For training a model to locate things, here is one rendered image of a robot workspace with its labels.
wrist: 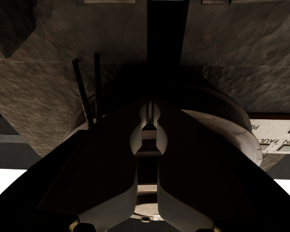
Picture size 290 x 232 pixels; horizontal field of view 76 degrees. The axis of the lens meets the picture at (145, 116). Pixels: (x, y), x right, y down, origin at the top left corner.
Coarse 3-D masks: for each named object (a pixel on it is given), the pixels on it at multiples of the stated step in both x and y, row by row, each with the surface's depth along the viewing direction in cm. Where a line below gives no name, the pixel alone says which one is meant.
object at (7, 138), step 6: (6, 120) 463; (12, 126) 482; (0, 132) 530; (6, 132) 530; (12, 132) 530; (18, 132) 503; (0, 138) 541; (6, 138) 539; (12, 138) 538; (18, 138) 536
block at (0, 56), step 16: (0, 0) 21; (16, 0) 24; (0, 16) 21; (16, 16) 24; (32, 16) 27; (0, 32) 21; (16, 32) 24; (32, 32) 28; (0, 48) 22; (16, 48) 24
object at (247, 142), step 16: (112, 96) 35; (128, 96) 33; (144, 96) 32; (160, 96) 32; (176, 96) 32; (192, 96) 33; (208, 96) 34; (192, 112) 29; (208, 112) 30; (224, 112) 33; (80, 128) 34; (208, 128) 32; (224, 128) 32; (240, 128) 32; (240, 144) 36; (256, 144) 36; (256, 160) 40
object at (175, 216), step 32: (160, 128) 9; (192, 128) 9; (160, 160) 7; (192, 160) 7; (224, 160) 7; (160, 192) 6; (192, 192) 6; (224, 192) 6; (192, 224) 6; (224, 224) 5
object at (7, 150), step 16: (0, 144) 809; (16, 144) 808; (0, 160) 760; (16, 160) 759; (32, 160) 758; (288, 160) 747; (272, 176) 706; (288, 176) 705; (128, 224) 608; (144, 224) 608; (160, 224) 607
